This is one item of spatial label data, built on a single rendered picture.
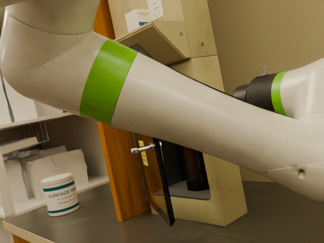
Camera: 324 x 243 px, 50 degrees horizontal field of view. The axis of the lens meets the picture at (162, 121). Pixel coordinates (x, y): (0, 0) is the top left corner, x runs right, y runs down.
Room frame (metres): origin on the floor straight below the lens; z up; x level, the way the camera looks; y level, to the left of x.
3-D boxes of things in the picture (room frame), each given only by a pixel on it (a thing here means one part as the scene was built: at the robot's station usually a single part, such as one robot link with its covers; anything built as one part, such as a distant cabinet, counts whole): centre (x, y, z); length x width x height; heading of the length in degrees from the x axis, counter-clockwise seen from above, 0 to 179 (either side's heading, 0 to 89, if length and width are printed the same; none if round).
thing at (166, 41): (1.02, 0.04, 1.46); 0.32 x 0.11 x 0.10; 41
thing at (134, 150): (0.94, 0.07, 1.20); 0.10 x 0.05 x 0.03; 14
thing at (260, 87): (0.65, -0.21, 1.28); 0.09 x 0.06 x 0.12; 130
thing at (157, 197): (1.01, 0.06, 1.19); 0.30 x 0.01 x 0.40; 14
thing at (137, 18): (0.98, 0.01, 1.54); 0.05 x 0.05 x 0.06; 43
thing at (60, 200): (1.45, 0.48, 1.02); 0.13 x 0.13 x 0.15
